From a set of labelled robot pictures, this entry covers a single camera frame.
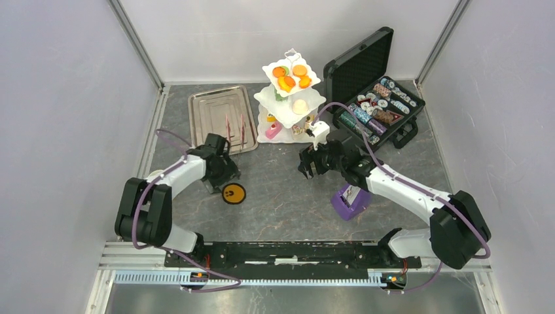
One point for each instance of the white three-tier cake stand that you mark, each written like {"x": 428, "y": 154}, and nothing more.
{"x": 282, "y": 110}

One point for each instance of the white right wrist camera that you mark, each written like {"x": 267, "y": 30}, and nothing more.
{"x": 318, "y": 131}

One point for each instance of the pink layered cake slice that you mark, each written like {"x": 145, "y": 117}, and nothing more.
{"x": 274, "y": 129}

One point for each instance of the green poker chip stack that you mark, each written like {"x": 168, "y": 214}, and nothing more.
{"x": 351, "y": 122}

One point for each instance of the white sprinkle cake slice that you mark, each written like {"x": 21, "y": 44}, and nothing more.
{"x": 297, "y": 130}

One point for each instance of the aluminium cable duct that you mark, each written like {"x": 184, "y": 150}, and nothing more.
{"x": 202, "y": 279}

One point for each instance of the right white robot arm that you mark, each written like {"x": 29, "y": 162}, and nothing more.
{"x": 456, "y": 229}

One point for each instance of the black poker chip case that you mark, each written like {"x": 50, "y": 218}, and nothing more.
{"x": 358, "y": 76}

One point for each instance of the yellow smiley coaster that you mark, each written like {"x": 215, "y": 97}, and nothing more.
{"x": 233, "y": 193}

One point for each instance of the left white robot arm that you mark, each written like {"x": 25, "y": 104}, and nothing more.
{"x": 145, "y": 212}

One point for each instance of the cream round cake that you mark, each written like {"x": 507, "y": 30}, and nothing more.
{"x": 300, "y": 106}

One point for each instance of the orange macaron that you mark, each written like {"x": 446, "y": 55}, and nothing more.
{"x": 289, "y": 81}
{"x": 299, "y": 71}
{"x": 278, "y": 72}

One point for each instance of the orange fish cookie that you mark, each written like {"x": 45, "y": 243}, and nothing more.
{"x": 282, "y": 86}
{"x": 305, "y": 81}

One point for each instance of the light blue chip stack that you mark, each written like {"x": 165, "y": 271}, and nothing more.
{"x": 360, "y": 114}

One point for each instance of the purple poker chip stack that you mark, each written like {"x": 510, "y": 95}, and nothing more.
{"x": 378, "y": 127}

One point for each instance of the yellow triangular cake slice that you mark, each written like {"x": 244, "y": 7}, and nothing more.
{"x": 270, "y": 118}

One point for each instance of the cream yellow-handled mug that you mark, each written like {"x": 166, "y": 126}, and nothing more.
{"x": 153, "y": 175}

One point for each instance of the purple card shuffler box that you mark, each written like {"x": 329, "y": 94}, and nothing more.
{"x": 350, "y": 201}

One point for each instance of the brown poker chip stack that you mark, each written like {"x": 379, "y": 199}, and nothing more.
{"x": 383, "y": 116}

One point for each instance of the green swirl roll cake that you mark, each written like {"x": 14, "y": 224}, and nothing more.
{"x": 278, "y": 97}

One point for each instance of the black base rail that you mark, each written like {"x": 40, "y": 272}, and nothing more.
{"x": 298, "y": 259}

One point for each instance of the silver metal tray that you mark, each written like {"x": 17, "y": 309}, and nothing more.
{"x": 207, "y": 112}

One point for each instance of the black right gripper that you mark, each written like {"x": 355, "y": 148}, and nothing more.
{"x": 307, "y": 156}

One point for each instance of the green macaron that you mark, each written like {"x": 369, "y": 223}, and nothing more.
{"x": 286, "y": 69}

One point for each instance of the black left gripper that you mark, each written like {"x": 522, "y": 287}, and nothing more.
{"x": 231, "y": 171}

